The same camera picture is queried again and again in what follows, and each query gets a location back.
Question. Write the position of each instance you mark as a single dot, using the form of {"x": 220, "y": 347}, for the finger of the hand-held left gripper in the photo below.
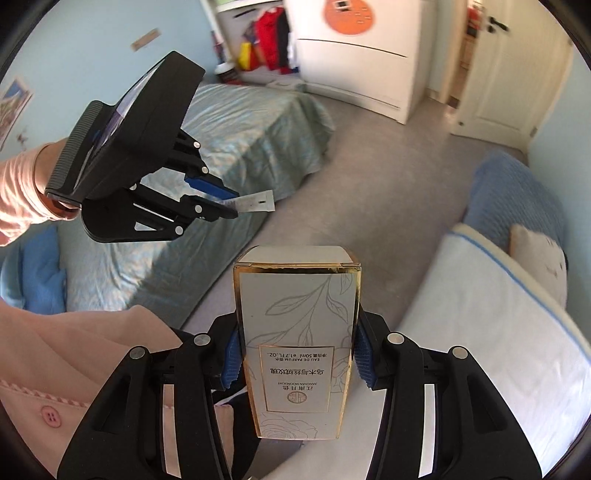
{"x": 217, "y": 211}
{"x": 207, "y": 182}

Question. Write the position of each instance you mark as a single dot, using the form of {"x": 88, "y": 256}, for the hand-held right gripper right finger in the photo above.
{"x": 364, "y": 355}

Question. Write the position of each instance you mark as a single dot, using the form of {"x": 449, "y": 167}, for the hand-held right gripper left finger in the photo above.
{"x": 231, "y": 364}

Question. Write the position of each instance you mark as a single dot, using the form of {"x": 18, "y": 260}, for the white tube with black cap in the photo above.
{"x": 254, "y": 201}

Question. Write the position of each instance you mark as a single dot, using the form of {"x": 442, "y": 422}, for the white gold perfume box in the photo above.
{"x": 295, "y": 314}

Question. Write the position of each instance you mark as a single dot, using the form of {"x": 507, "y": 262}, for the person's left forearm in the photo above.
{"x": 23, "y": 184}

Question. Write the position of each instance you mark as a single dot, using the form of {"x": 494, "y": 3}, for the bed with grey-green cover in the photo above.
{"x": 258, "y": 138}

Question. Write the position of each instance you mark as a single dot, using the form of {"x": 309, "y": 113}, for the white tablecloth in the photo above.
{"x": 485, "y": 323}

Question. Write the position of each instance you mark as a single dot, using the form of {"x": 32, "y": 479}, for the yellow bag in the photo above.
{"x": 247, "y": 55}

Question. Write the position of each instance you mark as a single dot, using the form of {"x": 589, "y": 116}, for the red hanging clothes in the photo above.
{"x": 270, "y": 37}

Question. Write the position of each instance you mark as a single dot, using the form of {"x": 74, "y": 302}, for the person's pink pajama top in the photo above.
{"x": 69, "y": 360}

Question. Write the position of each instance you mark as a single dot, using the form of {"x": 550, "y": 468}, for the blue pillow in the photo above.
{"x": 39, "y": 272}

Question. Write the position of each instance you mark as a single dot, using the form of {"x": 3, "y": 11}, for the white wardrobe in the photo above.
{"x": 360, "y": 60}

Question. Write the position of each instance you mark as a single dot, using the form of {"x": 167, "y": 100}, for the beige cushion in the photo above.
{"x": 538, "y": 263}

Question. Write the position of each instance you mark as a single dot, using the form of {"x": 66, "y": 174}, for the orange round sticker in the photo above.
{"x": 348, "y": 16}

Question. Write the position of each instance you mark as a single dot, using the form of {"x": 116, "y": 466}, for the cream panelled door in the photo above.
{"x": 508, "y": 83}

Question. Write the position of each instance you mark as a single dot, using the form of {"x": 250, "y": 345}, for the tan wall strip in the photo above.
{"x": 145, "y": 39}

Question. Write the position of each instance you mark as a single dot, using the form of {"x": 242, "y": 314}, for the wall poster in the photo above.
{"x": 11, "y": 108}

